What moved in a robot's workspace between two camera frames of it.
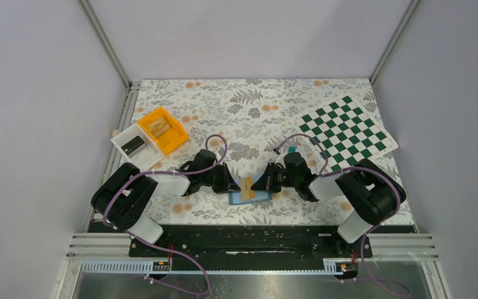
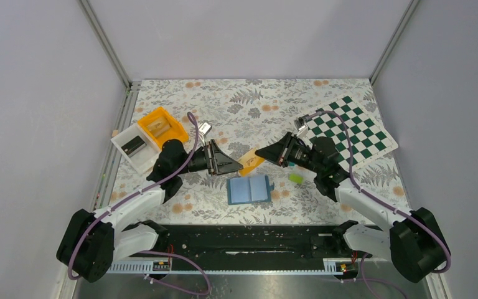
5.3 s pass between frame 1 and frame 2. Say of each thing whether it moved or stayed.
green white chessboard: stayed
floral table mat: stayed
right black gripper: moved
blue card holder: stayed
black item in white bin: stayed
